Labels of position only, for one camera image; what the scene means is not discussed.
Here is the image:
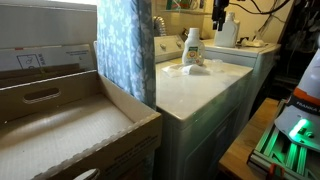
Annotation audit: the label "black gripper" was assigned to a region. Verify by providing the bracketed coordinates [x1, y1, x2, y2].
[211, 0, 230, 32]

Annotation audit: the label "white ribbed bottle cap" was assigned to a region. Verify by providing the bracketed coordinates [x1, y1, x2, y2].
[188, 27, 201, 40]

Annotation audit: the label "small white detergent bottle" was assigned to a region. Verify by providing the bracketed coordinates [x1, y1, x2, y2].
[181, 27, 206, 67]

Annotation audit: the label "large Kirkland detergent jug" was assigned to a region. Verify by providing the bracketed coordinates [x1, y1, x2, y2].
[213, 11, 241, 48]

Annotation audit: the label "green boxes on shelf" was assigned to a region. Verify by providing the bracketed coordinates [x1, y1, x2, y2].
[165, 0, 191, 10]

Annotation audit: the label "white washing machine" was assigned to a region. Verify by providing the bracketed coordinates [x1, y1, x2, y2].
[202, 38, 282, 128]
[153, 34, 254, 180]

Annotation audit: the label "crumpled white dryer sheet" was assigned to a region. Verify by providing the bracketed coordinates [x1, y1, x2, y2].
[162, 63, 212, 78]

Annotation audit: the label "blue patterned curtain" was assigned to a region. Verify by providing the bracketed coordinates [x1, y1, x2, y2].
[96, 0, 157, 110]

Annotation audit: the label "wooden platform board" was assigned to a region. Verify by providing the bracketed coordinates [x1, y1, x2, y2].
[218, 97, 279, 180]

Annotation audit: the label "flat printed white cardboard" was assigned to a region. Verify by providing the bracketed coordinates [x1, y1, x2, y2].
[0, 43, 98, 81]

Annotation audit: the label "open brown cardboard box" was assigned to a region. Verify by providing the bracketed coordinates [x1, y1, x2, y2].
[0, 69, 163, 180]

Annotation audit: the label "wall shelf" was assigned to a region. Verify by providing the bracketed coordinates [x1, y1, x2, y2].
[159, 8, 216, 16]

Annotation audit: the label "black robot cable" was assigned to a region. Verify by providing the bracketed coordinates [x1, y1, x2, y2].
[229, 0, 292, 16]

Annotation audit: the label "silver flexible vent duct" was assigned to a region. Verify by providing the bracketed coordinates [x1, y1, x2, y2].
[153, 15, 168, 38]

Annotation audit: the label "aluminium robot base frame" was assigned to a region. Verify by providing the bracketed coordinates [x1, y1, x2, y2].
[247, 99, 320, 180]

